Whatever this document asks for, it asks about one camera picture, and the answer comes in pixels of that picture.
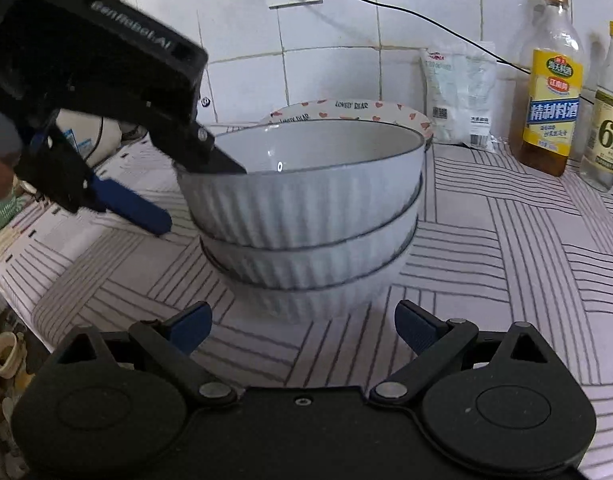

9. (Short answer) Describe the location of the black power cable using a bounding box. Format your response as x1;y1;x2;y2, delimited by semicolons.
286;0;595;106

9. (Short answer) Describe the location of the white rice cooker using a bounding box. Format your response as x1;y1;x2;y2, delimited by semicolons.
56;110;122;167

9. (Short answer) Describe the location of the white ribbed bowl front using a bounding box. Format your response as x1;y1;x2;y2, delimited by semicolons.
201;216;418;324

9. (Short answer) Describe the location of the green plastic basket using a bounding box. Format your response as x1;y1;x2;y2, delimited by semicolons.
0;193;31;230

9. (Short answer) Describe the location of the rabbit carrot pattern plate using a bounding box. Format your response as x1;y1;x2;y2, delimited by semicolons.
261;99;433;151

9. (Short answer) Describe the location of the cooking wine bottle yellow label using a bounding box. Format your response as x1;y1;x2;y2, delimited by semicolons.
508;0;584;177

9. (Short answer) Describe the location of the white ribbed bowl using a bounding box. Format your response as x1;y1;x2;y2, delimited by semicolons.
200;180;424;289
201;216;418;324
174;119;426;249

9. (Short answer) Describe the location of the white cup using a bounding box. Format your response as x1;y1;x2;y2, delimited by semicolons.
0;332;21;379

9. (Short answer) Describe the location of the striped white tablecloth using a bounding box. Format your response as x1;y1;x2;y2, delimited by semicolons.
0;141;613;479

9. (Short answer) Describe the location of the vinegar bottle yellow cap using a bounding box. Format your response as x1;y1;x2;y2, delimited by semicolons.
579;21;613;192

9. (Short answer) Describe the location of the white salt bag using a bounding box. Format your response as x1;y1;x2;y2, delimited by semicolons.
421;41;497;152

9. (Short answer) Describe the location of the rice cooker black cord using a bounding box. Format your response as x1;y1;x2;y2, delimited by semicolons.
83;116;108;166

